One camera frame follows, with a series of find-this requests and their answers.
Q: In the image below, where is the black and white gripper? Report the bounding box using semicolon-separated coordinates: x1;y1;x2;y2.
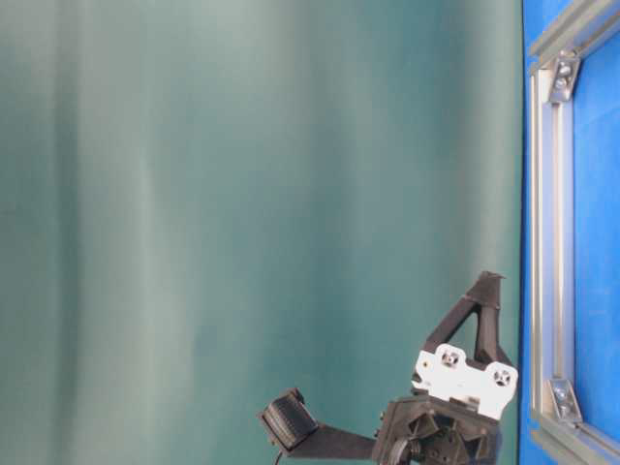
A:
372;271;518;464

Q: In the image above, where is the green backdrop curtain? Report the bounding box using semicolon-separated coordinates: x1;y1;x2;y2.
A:
1;1;523;464

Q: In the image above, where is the lower metal corner bracket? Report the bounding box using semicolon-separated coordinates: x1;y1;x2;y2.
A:
548;378;583;424

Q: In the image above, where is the metal corner bracket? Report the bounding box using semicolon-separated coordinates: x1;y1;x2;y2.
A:
548;50;581;104
548;378;583;424

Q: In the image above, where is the aluminium extrusion frame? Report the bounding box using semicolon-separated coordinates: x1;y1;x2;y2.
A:
528;1;619;464

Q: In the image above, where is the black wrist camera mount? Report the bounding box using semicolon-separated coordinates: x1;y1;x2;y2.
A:
258;387;375;460

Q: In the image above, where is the upper metal corner bracket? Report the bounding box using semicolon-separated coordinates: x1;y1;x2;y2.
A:
548;50;581;104

